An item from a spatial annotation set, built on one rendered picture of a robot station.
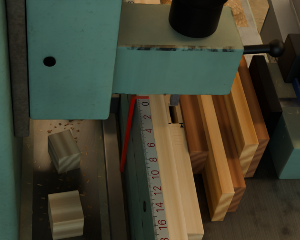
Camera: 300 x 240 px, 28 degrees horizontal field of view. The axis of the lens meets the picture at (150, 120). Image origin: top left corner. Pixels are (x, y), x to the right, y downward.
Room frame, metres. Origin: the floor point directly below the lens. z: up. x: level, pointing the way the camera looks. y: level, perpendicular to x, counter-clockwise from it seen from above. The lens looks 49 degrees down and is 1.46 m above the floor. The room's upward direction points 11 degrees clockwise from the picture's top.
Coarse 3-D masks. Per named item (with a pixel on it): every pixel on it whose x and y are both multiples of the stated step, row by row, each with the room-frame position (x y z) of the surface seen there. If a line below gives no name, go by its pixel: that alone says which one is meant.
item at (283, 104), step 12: (252, 60) 0.54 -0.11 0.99; (264, 60) 0.54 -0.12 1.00; (252, 72) 0.53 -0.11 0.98; (264, 72) 0.52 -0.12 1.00; (264, 84) 0.50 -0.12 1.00; (264, 96) 0.48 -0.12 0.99; (276, 96) 0.48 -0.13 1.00; (264, 108) 0.47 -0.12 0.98; (276, 108) 0.46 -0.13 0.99; (264, 120) 0.46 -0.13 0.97; (276, 120) 0.46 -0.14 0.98
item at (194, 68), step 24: (120, 24) 0.46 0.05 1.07; (144, 24) 0.47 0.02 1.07; (168, 24) 0.48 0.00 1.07; (120, 48) 0.43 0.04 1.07; (144, 48) 0.44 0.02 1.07; (168, 48) 0.44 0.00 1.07; (192, 48) 0.45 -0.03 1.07; (216, 48) 0.46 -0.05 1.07; (240, 48) 0.46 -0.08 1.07; (120, 72) 0.43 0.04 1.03; (144, 72) 0.44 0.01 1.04; (168, 72) 0.44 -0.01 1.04; (192, 72) 0.45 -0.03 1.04; (216, 72) 0.46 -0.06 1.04
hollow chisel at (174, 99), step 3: (171, 96) 0.48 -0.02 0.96; (174, 96) 0.48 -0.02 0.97; (177, 96) 0.48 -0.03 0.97; (171, 99) 0.48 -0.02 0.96; (174, 99) 0.48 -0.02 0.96; (177, 99) 0.48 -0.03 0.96; (171, 102) 0.48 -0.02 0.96; (174, 102) 0.48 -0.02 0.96; (177, 102) 0.48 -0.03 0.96; (171, 105) 0.48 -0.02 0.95; (174, 105) 0.48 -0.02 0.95; (177, 105) 0.48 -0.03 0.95
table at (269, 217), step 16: (160, 0) 0.73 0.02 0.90; (240, 0) 0.77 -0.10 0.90; (240, 32) 0.70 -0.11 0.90; (256, 32) 0.70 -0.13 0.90; (128, 144) 0.48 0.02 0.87; (128, 160) 0.46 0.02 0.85; (272, 160) 0.47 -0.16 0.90; (256, 176) 0.44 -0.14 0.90; (272, 176) 0.44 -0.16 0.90; (256, 192) 0.42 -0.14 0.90; (272, 192) 0.42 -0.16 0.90; (288, 192) 0.42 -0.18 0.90; (208, 208) 0.38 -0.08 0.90; (240, 208) 0.39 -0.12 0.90; (256, 208) 0.39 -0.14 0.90; (272, 208) 0.40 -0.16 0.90; (288, 208) 0.40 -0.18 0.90; (208, 224) 0.36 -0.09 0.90; (224, 224) 0.36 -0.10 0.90; (240, 224) 0.37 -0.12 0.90; (256, 224) 0.37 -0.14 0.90; (272, 224) 0.38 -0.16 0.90; (288, 224) 0.38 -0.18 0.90
